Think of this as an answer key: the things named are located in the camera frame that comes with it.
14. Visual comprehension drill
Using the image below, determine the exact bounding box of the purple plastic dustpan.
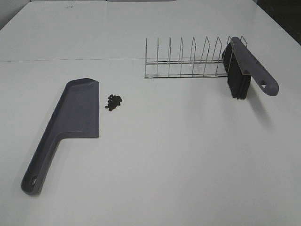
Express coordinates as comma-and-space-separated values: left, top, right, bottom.
21, 78, 100, 195

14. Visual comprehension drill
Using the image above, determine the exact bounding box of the pile of coffee beans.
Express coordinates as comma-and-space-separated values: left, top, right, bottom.
105, 94, 123, 111

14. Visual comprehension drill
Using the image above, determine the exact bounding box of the metal wire dish rack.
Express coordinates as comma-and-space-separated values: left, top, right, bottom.
144, 36, 232, 79

